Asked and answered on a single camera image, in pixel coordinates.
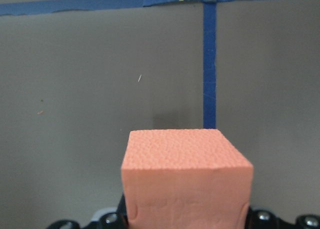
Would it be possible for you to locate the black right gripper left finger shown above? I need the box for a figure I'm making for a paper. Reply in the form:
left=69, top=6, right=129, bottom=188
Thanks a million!
left=116, top=194, right=129, bottom=229

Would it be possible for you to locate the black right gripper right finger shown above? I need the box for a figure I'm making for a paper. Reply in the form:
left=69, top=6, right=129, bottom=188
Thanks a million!
left=244, top=206, right=253, bottom=229

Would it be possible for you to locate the orange foam cube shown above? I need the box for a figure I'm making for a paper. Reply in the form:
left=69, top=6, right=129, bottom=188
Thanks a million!
left=121, top=129, right=254, bottom=229

